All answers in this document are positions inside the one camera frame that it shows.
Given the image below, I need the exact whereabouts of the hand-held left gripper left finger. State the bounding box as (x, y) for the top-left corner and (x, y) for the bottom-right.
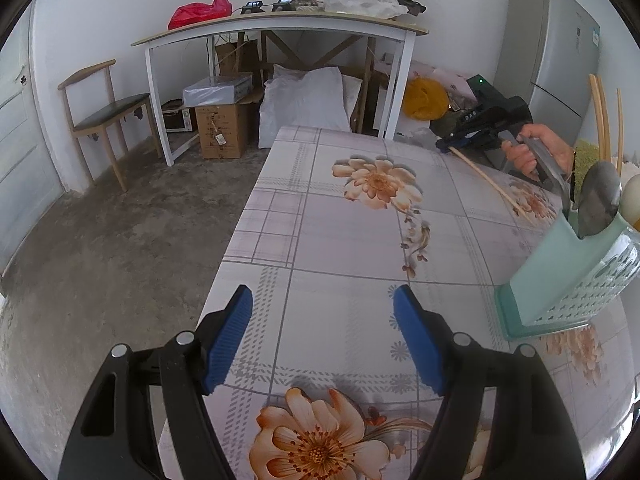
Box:
(57, 284), (254, 480)

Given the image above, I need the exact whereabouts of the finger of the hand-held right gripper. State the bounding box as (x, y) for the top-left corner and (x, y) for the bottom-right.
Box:
(435, 127), (496, 153)

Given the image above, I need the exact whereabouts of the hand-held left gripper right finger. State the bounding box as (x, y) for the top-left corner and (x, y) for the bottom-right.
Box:
(392, 284), (587, 480)

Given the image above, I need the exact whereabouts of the metal spoon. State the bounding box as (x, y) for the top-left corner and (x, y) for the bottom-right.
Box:
(577, 161), (623, 239)

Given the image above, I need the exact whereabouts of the teal plastic utensil holder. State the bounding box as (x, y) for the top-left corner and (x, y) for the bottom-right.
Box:
(494, 210), (640, 341)

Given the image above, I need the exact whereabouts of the white plastic spoon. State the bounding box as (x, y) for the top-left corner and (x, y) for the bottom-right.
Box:
(620, 174), (640, 231)

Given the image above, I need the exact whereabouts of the person's right hand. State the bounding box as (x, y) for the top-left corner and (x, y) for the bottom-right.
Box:
(501, 124), (573, 181)

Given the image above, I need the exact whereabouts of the yellow bag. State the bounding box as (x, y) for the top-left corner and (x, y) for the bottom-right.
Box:
(402, 77), (448, 121)

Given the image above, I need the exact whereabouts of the pink long box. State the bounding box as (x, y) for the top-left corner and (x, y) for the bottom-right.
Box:
(410, 60), (478, 98)

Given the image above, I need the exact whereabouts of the grey refrigerator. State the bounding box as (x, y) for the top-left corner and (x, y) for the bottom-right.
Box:
(494, 0), (601, 133)

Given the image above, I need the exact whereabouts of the floral tablecloth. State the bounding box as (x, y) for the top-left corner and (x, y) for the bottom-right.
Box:
(157, 125), (640, 480)

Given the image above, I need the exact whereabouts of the white woven sack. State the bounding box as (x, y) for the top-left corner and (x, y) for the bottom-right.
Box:
(258, 64), (361, 150)

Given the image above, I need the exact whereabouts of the white plastic bag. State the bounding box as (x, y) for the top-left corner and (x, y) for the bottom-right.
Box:
(324, 0), (408, 18)

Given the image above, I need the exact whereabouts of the cardboard box with label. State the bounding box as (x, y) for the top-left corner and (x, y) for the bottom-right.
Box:
(195, 91), (265, 160)

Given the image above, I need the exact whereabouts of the white-framed table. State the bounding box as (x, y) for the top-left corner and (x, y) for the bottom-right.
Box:
(131, 10), (430, 167)

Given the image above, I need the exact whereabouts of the small toaster oven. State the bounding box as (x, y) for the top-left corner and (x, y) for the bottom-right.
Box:
(160, 99), (197, 133)

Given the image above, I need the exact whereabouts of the brown cardboard box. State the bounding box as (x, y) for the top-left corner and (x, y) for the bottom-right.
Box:
(215, 40), (258, 77)

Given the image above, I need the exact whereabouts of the silver flat box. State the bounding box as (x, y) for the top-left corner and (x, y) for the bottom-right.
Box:
(182, 74), (253, 107)

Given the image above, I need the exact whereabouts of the wooden chair with dark seat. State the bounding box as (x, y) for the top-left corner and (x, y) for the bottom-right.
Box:
(57, 58), (163, 192)

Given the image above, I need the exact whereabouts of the white panel door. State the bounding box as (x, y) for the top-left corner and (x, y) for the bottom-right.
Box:
(0, 5), (66, 278)

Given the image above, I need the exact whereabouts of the red plastic bag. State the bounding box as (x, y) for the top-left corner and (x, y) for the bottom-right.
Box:
(167, 0), (233, 31)

